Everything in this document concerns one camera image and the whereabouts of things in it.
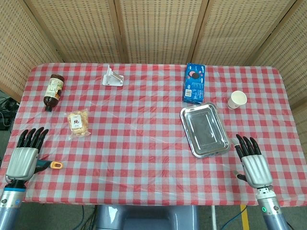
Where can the white paper cup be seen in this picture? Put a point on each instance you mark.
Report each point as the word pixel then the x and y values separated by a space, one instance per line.
pixel 236 99

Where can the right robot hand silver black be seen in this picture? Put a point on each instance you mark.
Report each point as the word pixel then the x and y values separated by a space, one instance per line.
pixel 255 167

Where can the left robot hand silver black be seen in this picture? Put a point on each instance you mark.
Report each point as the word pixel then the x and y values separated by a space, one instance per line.
pixel 20 161

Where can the white phone stand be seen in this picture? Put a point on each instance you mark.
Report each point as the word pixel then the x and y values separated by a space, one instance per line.
pixel 112 80

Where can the woven bamboo folding screen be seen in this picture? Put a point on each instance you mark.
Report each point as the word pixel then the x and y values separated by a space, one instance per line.
pixel 156 28

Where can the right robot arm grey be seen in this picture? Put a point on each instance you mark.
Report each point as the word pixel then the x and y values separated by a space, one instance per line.
pixel 271 208

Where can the rectangular stainless steel tray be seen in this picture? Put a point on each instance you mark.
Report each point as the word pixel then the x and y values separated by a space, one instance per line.
pixel 205 130

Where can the red white checkered tablecloth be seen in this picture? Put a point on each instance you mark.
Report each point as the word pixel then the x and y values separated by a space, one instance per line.
pixel 144 148

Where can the blue Oreo cookie box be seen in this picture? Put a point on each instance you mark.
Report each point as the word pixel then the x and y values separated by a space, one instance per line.
pixel 194 83

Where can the brown sauce bottle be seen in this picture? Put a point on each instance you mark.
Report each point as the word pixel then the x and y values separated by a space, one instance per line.
pixel 54 91

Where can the clear snack bag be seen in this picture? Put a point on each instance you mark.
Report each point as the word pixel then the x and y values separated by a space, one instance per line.
pixel 78 123

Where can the grey robot torso base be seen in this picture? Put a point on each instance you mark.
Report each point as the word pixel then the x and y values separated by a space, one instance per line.
pixel 146 216

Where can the white table leg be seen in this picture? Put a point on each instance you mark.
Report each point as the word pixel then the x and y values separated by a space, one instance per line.
pixel 212 218

